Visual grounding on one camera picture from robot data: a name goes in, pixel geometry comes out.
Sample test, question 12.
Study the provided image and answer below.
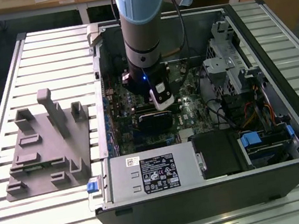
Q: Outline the black graphics card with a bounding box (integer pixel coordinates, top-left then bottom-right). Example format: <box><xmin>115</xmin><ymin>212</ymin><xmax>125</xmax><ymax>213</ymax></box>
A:
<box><xmin>136</xmin><ymin>108</ymin><xmax>175</xmax><ymax>135</ymax></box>

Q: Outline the green motherboard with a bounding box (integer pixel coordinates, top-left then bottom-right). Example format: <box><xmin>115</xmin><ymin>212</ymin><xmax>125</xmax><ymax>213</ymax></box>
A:
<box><xmin>99</xmin><ymin>56</ymin><xmax>220</xmax><ymax>157</ymax></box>

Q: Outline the silver chipset heatsink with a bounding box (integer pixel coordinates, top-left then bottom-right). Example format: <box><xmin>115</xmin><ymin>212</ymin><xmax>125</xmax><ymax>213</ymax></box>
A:
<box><xmin>179</xmin><ymin>127</ymin><xmax>195</xmax><ymax>142</ymax></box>

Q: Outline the silver metal drive cage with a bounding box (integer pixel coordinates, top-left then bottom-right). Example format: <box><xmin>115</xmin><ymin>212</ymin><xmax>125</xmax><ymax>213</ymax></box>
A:
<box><xmin>196</xmin><ymin>16</ymin><xmax>253</xmax><ymax>102</ymax></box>

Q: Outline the silver power supply box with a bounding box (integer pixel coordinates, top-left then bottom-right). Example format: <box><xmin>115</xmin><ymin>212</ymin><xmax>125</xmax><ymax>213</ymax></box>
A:
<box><xmin>104</xmin><ymin>141</ymin><xmax>206</xmax><ymax>204</ymax></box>

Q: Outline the black plastic shroud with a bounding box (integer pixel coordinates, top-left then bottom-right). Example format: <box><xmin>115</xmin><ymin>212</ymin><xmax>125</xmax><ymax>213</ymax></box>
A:
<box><xmin>190</xmin><ymin>127</ymin><xmax>248</xmax><ymax>181</ymax></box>

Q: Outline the grey plastic parts rack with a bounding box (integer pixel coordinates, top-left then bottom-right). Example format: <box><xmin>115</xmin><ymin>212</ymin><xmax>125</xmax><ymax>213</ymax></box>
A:
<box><xmin>0</xmin><ymin>82</ymin><xmax>102</xmax><ymax>203</ymax></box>

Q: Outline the blue case latch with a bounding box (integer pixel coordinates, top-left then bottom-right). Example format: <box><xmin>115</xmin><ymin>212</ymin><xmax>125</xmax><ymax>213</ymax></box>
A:
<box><xmin>85</xmin><ymin>176</ymin><xmax>101</xmax><ymax>193</ymax></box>

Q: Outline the blue disk carrier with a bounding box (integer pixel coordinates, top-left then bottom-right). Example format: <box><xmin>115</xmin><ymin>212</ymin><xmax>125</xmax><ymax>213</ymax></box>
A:
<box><xmin>239</xmin><ymin>124</ymin><xmax>299</xmax><ymax>160</ymax></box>

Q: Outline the black open PC case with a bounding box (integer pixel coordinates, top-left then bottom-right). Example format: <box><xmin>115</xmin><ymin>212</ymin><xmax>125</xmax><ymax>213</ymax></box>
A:
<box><xmin>58</xmin><ymin>0</ymin><xmax>299</xmax><ymax>224</ymax></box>

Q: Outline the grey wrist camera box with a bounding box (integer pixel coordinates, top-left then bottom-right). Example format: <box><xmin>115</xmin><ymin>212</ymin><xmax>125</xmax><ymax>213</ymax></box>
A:
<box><xmin>119</xmin><ymin>71</ymin><xmax>134</xmax><ymax>88</ymax></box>

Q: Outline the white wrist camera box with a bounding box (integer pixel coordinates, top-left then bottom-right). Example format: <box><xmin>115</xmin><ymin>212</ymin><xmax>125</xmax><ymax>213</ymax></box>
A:
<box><xmin>147</xmin><ymin>78</ymin><xmax>177</xmax><ymax>113</ymax></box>

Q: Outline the grey case handle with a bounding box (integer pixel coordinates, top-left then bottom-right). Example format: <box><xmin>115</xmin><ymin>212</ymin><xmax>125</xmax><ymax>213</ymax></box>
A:
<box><xmin>84</xmin><ymin>22</ymin><xmax>108</xmax><ymax>47</ymax></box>

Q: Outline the black camera cable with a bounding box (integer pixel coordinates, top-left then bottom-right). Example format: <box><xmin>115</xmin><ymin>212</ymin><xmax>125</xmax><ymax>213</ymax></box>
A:
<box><xmin>166</xmin><ymin>0</ymin><xmax>190</xmax><ymax>56</ymax></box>

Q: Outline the yellow wire bundle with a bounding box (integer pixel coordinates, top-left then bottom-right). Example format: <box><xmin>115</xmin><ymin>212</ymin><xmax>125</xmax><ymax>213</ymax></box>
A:
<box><xmin>239</xmin><ymin>112</ymin><xmax>260</xmax><ymax>129</ymax></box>

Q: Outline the orange flat cable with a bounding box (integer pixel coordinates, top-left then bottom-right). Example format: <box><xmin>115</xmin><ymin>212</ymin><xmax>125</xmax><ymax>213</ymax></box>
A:
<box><xmin>262</xmin><ymin>99</ymin><xmax>279</xmax><ymax>128</ymax></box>

